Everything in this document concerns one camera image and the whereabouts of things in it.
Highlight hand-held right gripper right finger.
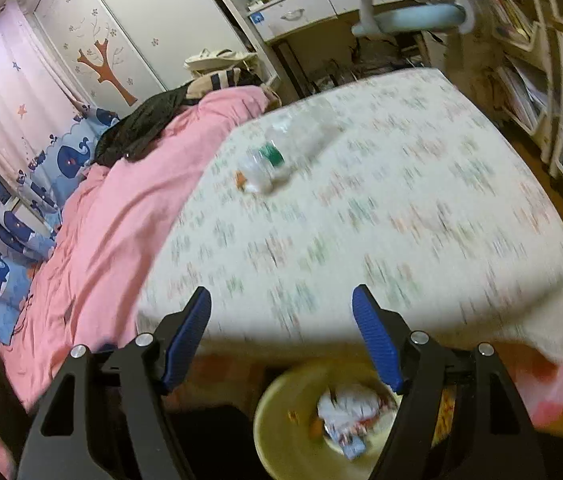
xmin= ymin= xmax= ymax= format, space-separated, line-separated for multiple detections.
xmin=352 ymin=284 xmax=547 ymax=480

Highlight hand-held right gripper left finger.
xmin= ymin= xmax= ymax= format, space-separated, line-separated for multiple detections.
xmin=16 ymin=286 xmax=212 ymax=480

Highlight white plastic bag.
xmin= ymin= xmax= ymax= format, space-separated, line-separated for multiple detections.
xmin=317 ymin=385 xmax=385 ymax=441

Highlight yellow-green plastic bin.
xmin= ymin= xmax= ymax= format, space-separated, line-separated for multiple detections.
xmin=253 ymin=362 xmax=412 ymax=480

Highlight clear bottle with green label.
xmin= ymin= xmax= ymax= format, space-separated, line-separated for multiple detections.
xmin=238 ymin=105 xmax=339 ymax=196

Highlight colourful patterned package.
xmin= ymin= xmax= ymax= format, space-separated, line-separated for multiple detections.
xmin=431 ymin=385 xmax=457 ymax=446

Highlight pink blanket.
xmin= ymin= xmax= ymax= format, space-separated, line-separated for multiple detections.
xmin=0 ymin=85 xmax=270 ymax=411

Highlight floral white bedspread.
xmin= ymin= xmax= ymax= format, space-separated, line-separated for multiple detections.
xmin=136 ymin=67 xmax=563 ymax=366

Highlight blue whale print fabric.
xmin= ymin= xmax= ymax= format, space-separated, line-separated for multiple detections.
xmin=0 ymin=107 xmax=122 ymax=346

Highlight black cloth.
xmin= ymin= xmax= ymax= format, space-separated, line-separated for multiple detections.
xmin=94 ymin=85 xmax=192 ymax=163

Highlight striped beige cloth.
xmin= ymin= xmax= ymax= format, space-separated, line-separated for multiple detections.
xmin=186 ymin=67 xmax=262 ymax=103

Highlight cream tote bag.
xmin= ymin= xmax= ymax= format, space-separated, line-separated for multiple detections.
xmin=184 ymin=49 xmax=258 ymax=73

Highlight white wardrobe with tree decal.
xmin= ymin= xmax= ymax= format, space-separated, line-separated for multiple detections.
xmin=34 ymin=0 xmax=257 ymax=108

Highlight white bookshelf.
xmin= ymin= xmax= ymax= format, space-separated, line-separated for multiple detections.
xmin=481 ymin=0 xmax=563 ymax=221

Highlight white desk with drawer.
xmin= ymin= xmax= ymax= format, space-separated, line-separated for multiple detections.
xmin=189 ymin=0 xmax=462 ymax=101

